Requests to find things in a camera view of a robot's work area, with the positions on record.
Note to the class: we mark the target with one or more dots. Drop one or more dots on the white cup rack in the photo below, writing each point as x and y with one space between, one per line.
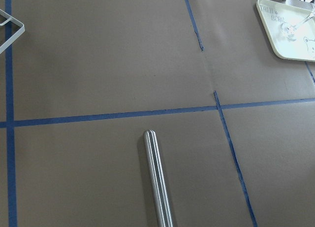
13 30

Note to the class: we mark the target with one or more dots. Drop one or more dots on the steel muddler black tip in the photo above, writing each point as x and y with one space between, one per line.
160 193

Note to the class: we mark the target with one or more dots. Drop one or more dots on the clear wine glass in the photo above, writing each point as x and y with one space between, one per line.
289 31

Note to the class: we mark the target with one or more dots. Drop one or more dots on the cream bear tray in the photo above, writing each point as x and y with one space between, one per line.
273 14

